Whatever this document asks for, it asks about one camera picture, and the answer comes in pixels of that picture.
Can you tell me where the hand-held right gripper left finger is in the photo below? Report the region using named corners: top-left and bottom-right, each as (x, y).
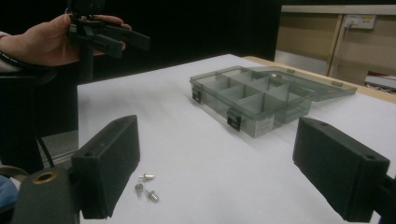
top-left (70, 114), bottom-right (141, 220)

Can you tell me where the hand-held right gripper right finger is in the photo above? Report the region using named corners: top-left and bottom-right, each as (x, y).
top-left (292, 116), bottom-right (391, 223)

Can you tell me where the transparent grey compartment box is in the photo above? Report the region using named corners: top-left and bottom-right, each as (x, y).
top-left (190, 64), bottom-right (359, 139)

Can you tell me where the blue cloth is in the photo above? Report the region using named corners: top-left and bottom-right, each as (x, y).
top-left (0, 175), bottom-right (20, 209)

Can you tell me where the metal floor rail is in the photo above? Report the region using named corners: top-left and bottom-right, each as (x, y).
top-left (36, 130), bottom-right (79, 169)

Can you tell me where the white wall cable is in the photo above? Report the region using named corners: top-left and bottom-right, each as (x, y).
top-left (323, 21), bottom-right (352, 76)

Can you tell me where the white wall socket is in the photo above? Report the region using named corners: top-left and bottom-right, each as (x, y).
top-left (345, 14), bottom-right (376, 31)

